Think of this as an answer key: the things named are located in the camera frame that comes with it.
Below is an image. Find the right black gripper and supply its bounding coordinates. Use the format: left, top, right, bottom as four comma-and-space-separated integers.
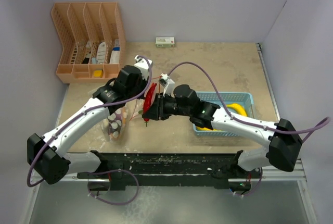
143, 92, 191, 120

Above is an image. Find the red chili pepper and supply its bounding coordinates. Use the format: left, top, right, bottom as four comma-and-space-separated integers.
143, 83, 157, 113
144, 118, 149, 126

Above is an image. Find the red zipper clear bag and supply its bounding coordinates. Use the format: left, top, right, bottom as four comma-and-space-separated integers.
129, 76, 161, 123

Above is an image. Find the polka dot zip bag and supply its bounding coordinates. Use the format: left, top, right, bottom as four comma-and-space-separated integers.
89, 88, 131, 143

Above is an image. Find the yellow banana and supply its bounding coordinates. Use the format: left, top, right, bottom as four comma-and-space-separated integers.
226, 103, 247, 116

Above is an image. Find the yellow pepper piece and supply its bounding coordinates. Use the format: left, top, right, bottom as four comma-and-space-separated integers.
196, 126, 216, 131

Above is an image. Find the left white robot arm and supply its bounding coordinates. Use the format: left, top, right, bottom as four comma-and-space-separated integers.
27, 60, 152, 187

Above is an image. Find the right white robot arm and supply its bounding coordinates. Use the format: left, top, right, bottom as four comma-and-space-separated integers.
143, 85, 302, 178

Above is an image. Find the blue white box in organizer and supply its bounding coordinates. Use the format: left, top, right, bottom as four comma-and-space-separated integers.
109, 39, 120, 64

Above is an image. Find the yellow block in organizer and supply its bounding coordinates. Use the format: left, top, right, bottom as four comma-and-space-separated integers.
93, 70, 104, 78

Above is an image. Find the white tube in organizer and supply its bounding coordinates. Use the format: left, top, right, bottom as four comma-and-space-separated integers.
96, 42, 107, 64

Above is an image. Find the small green white box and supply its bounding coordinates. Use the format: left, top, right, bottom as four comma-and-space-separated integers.
156, 36, 175, 48

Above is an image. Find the orange plastic desk organizer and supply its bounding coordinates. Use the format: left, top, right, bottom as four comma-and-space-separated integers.
51, 2, 126, 84

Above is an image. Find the blue plastic basket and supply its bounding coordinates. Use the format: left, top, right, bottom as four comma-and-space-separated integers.
193, 92, 256, 136

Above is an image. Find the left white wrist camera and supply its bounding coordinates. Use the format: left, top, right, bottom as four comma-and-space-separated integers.
134, 55, 149, 77

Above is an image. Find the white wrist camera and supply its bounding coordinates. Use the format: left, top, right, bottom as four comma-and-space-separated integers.
159, 73, 175, 97
134, 55, 149, 77

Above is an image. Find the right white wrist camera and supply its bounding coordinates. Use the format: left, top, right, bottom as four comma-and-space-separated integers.
159, 73, 175, 97

